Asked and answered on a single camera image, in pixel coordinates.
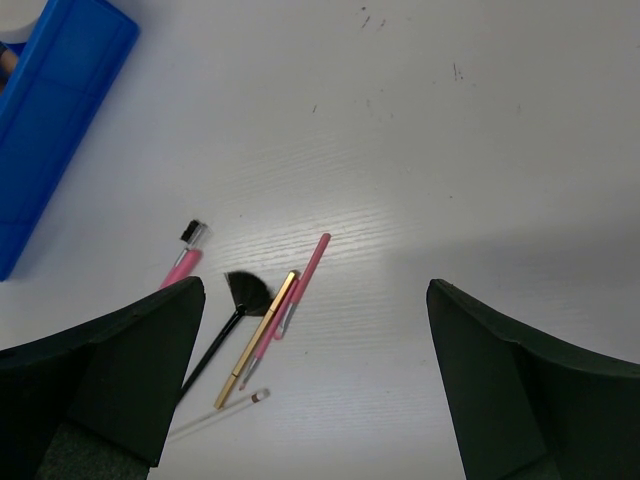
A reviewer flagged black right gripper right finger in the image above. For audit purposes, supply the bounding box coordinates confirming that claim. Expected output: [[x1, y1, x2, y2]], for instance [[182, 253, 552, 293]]
[[426, 279, 639, 479]]

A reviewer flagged round cream powder puff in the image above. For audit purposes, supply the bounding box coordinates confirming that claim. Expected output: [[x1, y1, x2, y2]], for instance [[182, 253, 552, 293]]
[[0, 0, 47, 44]]

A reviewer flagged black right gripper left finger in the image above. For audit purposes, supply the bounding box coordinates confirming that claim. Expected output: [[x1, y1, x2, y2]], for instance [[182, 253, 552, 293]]
[[1, 277, 206, 479]]

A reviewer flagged white thin makeup pencil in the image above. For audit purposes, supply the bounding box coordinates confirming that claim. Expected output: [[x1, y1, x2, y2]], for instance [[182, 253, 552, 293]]
[[167, 388, 271, 442]]

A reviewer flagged pink brow comb brush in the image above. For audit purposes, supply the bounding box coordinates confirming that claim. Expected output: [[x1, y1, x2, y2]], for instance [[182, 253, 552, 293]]
[[159, 219, 210, 289]]

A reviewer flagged long pink makeup brush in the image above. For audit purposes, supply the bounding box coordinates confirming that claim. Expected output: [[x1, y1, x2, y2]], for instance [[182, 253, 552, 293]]
[[274, 233, 331, 340]]

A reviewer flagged blue divided plastic bin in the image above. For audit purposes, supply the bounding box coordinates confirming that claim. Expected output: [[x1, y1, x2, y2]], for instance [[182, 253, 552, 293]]
[[1, 0, 139, 280]]

